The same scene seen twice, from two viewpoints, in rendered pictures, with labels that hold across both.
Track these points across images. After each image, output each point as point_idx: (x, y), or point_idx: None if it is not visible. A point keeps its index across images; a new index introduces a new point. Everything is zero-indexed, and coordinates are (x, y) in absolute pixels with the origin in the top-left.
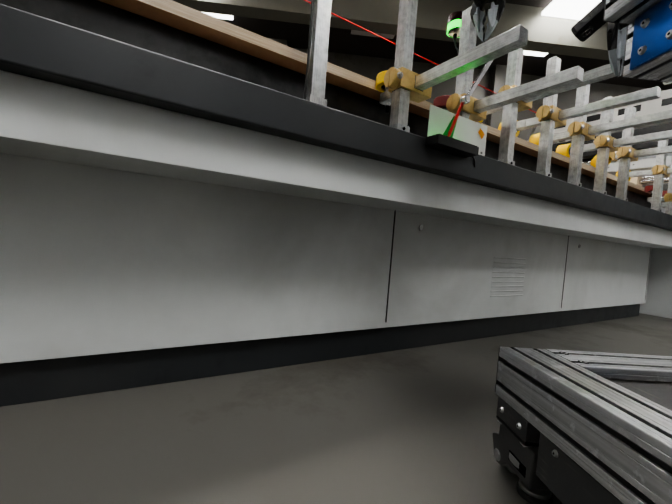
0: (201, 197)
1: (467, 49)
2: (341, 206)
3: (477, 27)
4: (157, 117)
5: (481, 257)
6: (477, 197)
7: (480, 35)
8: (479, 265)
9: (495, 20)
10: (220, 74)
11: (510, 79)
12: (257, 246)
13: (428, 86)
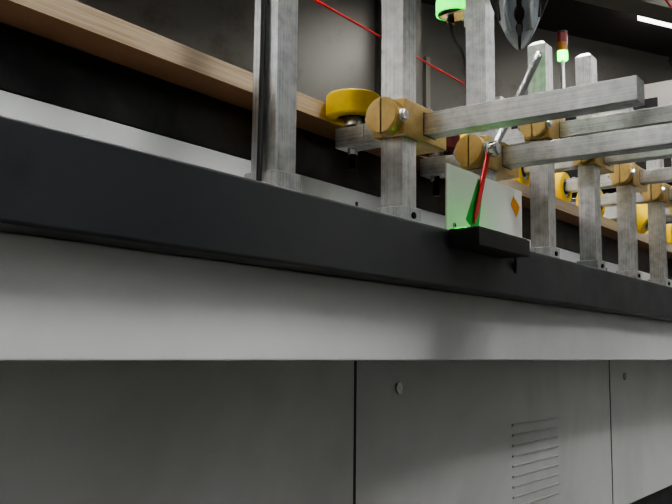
0: None
1: (484, 54)
2: (264, 367)
3: (508, 25)
4: (4, 255)
5: (493, 429)
6: (514, 326)
7: (512, 38)
8: (492, 447)
9: (537, 17)
10: (141, 154)
11: None
12: (109, 494)
13: (450, 135)
